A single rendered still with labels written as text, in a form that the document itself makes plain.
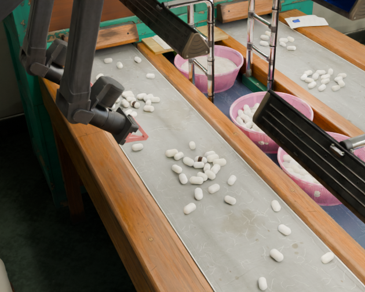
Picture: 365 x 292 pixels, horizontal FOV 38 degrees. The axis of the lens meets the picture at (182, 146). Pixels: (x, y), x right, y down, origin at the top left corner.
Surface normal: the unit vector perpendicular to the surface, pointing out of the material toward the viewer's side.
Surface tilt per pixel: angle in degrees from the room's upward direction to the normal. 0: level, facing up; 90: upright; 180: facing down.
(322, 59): 0
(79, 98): 102
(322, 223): 0
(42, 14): 95
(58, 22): 90
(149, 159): 0
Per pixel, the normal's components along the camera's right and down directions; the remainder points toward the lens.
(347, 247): -0.04, -0.82
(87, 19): 0.52, 0.62
